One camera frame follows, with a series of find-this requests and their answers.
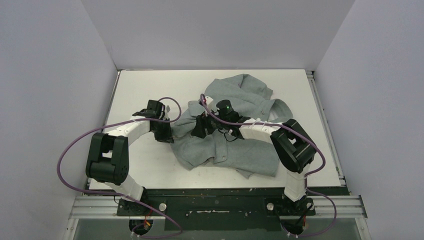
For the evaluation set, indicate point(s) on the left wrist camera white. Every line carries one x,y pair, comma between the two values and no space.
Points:
165,113

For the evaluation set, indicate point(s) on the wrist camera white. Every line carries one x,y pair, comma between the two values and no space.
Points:
206,101
165,113

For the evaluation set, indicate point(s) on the grey zip-up jacket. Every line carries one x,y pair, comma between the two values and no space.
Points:
249,97

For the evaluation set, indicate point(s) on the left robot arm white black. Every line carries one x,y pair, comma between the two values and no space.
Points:
108,157

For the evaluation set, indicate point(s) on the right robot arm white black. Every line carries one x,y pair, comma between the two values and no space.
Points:
293,146

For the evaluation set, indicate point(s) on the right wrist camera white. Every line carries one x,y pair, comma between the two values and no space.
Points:
206,101

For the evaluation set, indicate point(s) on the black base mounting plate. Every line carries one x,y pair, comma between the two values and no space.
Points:
235,209

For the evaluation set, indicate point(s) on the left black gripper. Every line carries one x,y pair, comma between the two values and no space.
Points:
167,137

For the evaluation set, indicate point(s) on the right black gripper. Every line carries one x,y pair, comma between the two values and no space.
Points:
199,126

